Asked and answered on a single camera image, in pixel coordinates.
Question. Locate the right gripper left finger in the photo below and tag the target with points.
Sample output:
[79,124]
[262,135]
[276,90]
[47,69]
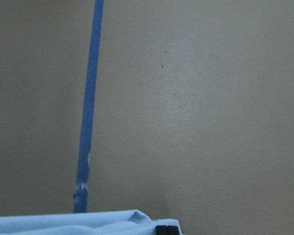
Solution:
[161,230]

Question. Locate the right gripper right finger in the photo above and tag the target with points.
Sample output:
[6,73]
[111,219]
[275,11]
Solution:
[172,230]

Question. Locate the light blue t-shirt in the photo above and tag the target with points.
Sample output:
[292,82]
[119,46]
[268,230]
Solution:
[131,222]

